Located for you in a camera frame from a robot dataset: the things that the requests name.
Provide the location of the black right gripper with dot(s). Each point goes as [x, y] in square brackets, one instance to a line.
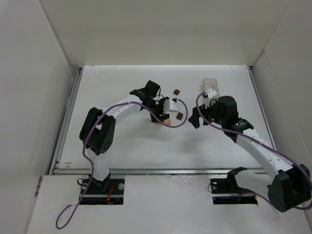
[203, 113]

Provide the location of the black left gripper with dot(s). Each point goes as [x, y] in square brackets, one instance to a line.
[159, 112]

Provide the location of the red wedge wood block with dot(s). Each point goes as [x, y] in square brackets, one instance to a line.
[179, 116]

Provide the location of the clear plastic box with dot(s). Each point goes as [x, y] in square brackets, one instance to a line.
[211, 84]

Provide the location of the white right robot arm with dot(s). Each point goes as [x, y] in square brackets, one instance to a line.
[285, 184]

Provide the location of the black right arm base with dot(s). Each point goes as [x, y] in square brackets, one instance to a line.
[227, 192]

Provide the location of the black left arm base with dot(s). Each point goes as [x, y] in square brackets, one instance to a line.
[112, 192]

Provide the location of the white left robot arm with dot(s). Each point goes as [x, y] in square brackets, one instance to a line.
[98, 130]

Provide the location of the dark brown wood cube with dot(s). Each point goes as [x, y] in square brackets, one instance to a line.
[176, 92]

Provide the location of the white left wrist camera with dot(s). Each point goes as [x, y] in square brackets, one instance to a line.
[171, 105]

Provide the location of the aluminium table edge rail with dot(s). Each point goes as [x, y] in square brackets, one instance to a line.
[65, 118]

